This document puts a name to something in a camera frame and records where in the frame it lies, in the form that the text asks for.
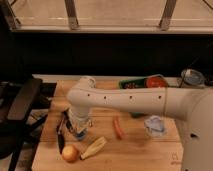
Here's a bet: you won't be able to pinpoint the crumpled blue white cloth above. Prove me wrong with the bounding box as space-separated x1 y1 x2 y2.
144 115 166 137

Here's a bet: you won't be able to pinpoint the orange apple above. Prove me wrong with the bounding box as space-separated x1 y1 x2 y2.
62 145 79 162

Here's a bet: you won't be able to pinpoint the black office chair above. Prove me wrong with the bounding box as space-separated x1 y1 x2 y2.
0 78 56 171

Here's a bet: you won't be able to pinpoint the dark red grapes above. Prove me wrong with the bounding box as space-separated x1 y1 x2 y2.
124 83 137 89

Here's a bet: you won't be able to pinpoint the red bowl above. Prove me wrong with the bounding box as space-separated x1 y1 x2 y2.
145 77 168 88

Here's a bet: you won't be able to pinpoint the green plastic tray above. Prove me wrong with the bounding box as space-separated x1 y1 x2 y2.
118 73 167 118

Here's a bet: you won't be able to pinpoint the blue plastic cup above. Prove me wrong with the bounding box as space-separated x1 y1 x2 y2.
73 130 87 141

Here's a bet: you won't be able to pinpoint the black handled kitchen tool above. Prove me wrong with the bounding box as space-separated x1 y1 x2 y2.
56 110 72 153

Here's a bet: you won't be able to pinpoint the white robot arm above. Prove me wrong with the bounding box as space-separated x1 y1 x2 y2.
67 76 213 171

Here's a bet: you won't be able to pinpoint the yellow corn cob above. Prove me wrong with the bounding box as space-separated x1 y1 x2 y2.
80 137 107 160

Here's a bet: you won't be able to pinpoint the orange carrot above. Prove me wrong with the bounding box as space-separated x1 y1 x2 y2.
113 116 125 139

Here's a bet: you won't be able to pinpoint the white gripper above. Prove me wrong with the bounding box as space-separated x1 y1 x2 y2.
68 107 90 134

